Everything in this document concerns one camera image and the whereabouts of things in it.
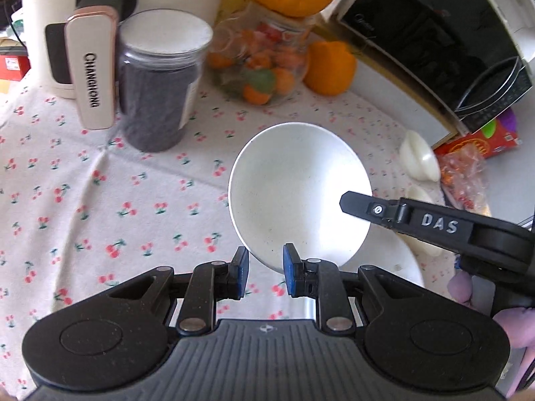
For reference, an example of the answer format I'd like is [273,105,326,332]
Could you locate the cream Changhong air fryer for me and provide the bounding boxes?
[22,0,221,130]

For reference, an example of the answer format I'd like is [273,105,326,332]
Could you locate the cream bowl far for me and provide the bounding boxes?
[399,130,441,182]

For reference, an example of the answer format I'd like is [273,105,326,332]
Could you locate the plain white plate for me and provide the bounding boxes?
[298,226,426,320]

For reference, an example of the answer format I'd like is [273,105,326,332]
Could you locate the cream bowl near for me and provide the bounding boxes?
[397,185,442,258]

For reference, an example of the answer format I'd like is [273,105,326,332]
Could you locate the clear jar dark contents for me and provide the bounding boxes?
[117,9,213,153]

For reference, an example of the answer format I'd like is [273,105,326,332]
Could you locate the cherry print tablecloth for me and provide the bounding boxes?
[0,79,461,399]

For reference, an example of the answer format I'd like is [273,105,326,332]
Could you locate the white straight-sided bowl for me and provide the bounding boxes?
[228,122,372,272]

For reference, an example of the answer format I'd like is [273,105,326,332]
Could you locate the cream bowl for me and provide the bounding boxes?
[399,130,441,182]
[397,185,442,258]

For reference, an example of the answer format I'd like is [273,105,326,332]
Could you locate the red snack package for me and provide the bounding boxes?
[434,119,521,158]

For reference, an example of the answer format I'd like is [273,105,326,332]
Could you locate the white wooden-edged stand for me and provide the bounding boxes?
[314,18,459,148]

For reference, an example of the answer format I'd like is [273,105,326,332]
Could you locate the black microwave oven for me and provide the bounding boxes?
[335,0,534,132]

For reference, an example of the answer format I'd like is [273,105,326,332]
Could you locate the glass teapot with fruit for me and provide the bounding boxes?
[206,2,314,106]

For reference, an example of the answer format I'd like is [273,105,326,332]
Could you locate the large orange on table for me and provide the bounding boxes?
[303,41,357,97]

